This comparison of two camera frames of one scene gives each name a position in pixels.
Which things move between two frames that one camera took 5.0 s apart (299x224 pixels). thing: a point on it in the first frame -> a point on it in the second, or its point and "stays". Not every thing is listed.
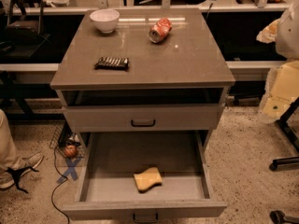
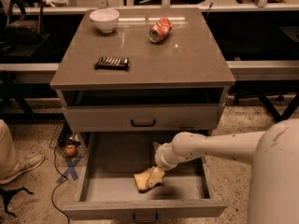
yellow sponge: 148,179 stays
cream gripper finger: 268,34 -> 156,176
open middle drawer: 106,189 stays
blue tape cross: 72,170 stays
